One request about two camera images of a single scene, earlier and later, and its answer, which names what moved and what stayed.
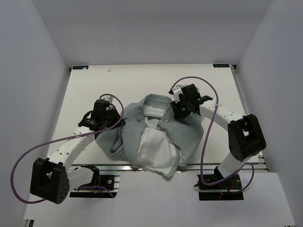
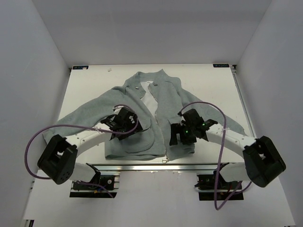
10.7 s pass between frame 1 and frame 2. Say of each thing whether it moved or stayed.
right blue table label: stayed
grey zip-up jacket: moved
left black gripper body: moved
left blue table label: stayed
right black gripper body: moved
